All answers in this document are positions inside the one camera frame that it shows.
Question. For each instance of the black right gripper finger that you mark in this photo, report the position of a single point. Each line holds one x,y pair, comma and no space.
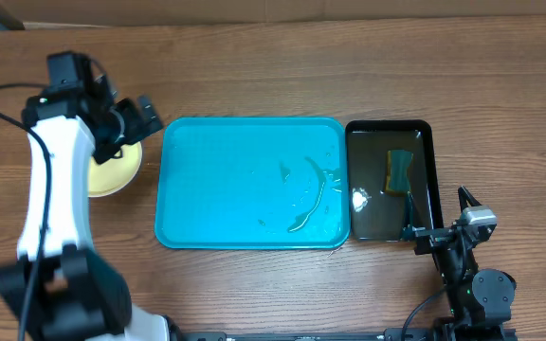
411,223
466,199

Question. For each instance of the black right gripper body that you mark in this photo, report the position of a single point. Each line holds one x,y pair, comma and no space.
442,235

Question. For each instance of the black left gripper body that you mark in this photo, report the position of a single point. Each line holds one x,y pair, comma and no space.
132,125

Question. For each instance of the yellow plate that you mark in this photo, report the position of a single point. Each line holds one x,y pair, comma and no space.
116,173

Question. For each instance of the green yellow sponge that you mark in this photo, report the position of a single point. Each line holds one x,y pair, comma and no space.
397,181

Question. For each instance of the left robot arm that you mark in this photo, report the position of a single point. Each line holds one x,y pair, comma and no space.
59,287

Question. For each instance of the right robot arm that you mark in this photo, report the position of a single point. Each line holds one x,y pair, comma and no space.
479,300

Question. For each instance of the black water tray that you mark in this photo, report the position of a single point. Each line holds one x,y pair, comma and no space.
376,215

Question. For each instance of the teal plastic tray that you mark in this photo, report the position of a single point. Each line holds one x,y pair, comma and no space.
254,183

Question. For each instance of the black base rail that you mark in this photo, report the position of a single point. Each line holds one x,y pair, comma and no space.
390,334

